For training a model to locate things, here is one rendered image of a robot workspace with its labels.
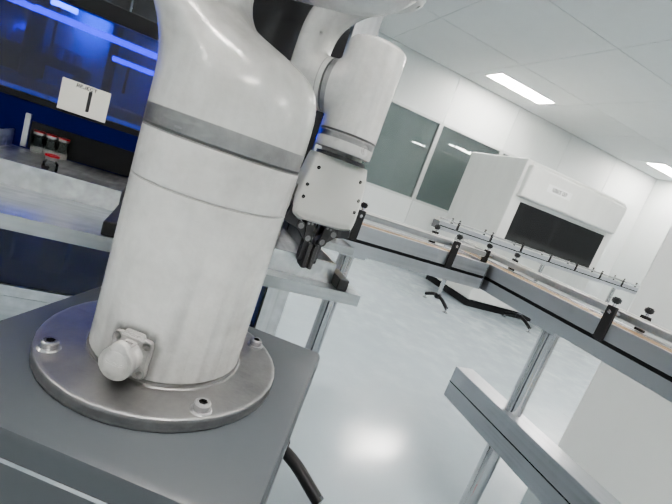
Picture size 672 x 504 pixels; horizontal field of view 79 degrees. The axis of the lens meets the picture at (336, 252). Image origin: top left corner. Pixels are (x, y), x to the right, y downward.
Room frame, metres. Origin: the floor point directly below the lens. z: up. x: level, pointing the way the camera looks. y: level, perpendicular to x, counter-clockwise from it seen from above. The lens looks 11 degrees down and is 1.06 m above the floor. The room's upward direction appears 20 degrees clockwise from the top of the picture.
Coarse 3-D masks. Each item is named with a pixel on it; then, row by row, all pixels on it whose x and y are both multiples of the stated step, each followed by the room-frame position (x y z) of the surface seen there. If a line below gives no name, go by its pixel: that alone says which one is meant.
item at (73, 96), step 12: (72, 84) 0.80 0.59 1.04; (84, 84) 0.81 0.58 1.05; (60, 96) 0.80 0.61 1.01; (72, 96) 0.80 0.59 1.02; (84, 96) 0.81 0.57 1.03; (96, 96) 0.82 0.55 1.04; (108, 96) 0.83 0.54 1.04; (60, 108) 0.80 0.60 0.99; (72, 108) 0.81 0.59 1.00; (84, 108) 0.81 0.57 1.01; (96, 108) 0.82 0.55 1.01; (96, 120) 0.82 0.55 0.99
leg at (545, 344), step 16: (544, 336) 1.17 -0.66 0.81; (544, 352) 1.16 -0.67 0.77; (528, 368) 1.17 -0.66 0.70; (528, 384) 1.16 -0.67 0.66; (512, 400) 1.17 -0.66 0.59; (528, 400) 1.17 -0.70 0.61; (480, 464) 1.17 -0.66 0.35; (496, 464) 1.16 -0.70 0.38; (480, 480) 1.16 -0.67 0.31; (464, 496) 1.18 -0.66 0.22; (480, 496) 1.16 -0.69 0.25
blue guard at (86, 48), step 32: (0, 0) 0.75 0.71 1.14; (32, 0) 0.77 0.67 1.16; (0, 32) 0.76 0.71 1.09; (32, 32) 0.77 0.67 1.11; (64, 32) 0.79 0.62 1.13; (96, 32) 0.81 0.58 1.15; (128, 32) 0.83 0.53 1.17; (0, 64) 0.76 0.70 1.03; (32, 64) 0.78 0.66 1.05; (64, 64) 0.80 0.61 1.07; (96, 64) 0.82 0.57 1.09; (128, 64) 0.84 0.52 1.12; (128, 96) 0.84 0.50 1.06
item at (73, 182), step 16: (0, 144) 0.79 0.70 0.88; (0, 160) 0.56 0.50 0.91; (16, 160) 0.72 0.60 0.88; (32, 160) 0.76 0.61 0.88; (0, 176) 0.57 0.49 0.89; (16, 176) 0.57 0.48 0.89; (32, 176) 0.58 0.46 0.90; (48, 176) 0.59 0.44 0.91; (64, 176) 0.59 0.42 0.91; (80, 176) 0.77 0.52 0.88; (96, 176) 0.82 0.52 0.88; (112, 176) 0.88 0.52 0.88; (48, 192) 0.59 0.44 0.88; (64, 192) 0.60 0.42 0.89; (80, 192) 0.60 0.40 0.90; (96, 192) 0.61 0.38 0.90; (112, 192) 0.62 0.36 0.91; (112, 208) 0.62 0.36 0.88
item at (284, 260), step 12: (288, 228) 0.96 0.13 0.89; (288, 240) 0.87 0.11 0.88; (300, 240) 0.85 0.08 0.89; (276, 252) 0.61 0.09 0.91; (288, 252) 0.62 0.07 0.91; (324, 252) 0.71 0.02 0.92; (276, 264) 0.62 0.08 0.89; (288, 264) 0.62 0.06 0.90; (324, 264) 0.65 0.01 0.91; (336, 264) 0.65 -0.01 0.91; (300, 276) 0.63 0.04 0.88; (312, 276) 0.64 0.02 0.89; (324, 276) 0.65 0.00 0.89
